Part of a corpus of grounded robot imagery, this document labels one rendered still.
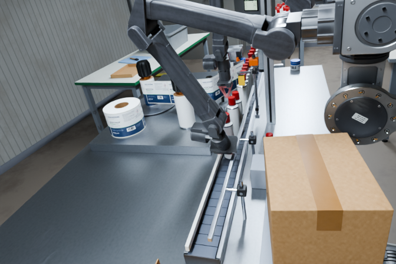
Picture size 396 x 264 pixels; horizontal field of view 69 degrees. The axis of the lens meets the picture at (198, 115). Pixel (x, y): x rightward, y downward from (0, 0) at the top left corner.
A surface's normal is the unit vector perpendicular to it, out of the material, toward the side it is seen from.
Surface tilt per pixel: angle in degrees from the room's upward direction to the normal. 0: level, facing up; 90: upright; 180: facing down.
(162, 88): 90
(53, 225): 0
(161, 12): 108
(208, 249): 0
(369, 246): 90
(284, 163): 0
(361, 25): 90
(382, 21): 90
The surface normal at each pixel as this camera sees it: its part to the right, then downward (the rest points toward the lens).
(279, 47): -0.35, 0.65
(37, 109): 0.91, 0.05
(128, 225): -0.15, -0.88
